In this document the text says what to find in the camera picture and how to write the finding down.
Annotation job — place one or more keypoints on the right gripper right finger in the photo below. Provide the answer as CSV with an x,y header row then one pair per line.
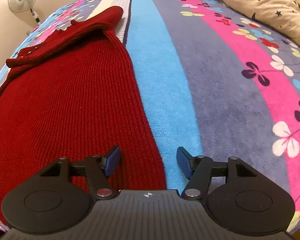
x,y
235,195

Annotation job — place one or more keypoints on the floral striped bed sheet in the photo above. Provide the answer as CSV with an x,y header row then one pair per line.
x,y
210,81

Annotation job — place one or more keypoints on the red knit sweater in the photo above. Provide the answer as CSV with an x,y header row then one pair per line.
x,y
76,95

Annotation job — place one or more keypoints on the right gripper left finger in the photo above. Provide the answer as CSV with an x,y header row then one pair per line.
x,y
61,194

